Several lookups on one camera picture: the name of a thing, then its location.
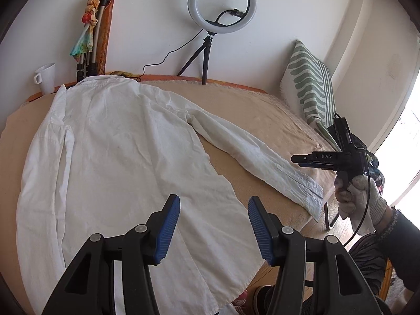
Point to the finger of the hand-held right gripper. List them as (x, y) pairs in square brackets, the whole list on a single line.
[(302, 159)]

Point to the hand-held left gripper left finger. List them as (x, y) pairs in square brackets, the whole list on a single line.
[(167, 226)]

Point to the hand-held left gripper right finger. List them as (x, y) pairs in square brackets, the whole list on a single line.
[(259, 226)]

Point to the white long-sleeved shirt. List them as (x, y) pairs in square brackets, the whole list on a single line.
[(115, 154)]

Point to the person's right forearm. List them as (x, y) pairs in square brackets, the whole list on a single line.
[(403, 236)]

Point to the person's right hand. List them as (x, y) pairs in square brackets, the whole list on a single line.
[(361, 200)]

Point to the black metal chair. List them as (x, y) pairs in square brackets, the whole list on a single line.
[(327, 216)]

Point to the beige blanket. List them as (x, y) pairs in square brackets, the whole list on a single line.
[(256, 118)]

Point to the dark shoe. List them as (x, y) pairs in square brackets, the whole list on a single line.
[(259, 298)]

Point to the green and white cushion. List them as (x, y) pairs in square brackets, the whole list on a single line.
[(308, 85)]

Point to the person's grey striped clothing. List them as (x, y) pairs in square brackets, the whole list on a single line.
[(367, 259)]

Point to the orange patterned bed sheet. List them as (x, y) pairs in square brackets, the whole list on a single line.
[(229, 85)]

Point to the small green orange cloth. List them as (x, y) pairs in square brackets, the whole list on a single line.
[(121, 73)]

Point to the white ceramic mug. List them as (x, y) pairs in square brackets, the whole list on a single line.
[(47, 78)]

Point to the orange patterned long cloth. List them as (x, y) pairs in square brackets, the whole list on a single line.
[(106, 39)]

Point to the colourful tie-dye scarf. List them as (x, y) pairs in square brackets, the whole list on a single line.
[(82, 44)]

